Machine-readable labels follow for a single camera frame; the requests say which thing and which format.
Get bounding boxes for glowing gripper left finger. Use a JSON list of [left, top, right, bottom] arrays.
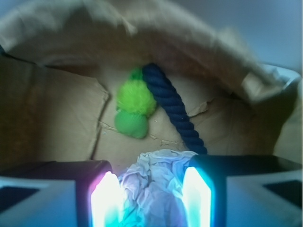
[[0, 160, 121, 227]]

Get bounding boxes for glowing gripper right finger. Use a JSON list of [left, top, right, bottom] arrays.
[[182, 155, 303, 227]]

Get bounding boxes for white paper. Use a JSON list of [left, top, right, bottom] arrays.
[[118, 149, 196, 227]]

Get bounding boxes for green plush frog toy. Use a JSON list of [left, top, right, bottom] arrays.
[[114, 68, 157, 139]]

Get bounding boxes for brown paper bag tray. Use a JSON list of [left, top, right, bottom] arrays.
[[0, 0, 303, 172]]

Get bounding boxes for dark blue twisted rope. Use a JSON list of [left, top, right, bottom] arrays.
[[141, 62, 208, 156]]

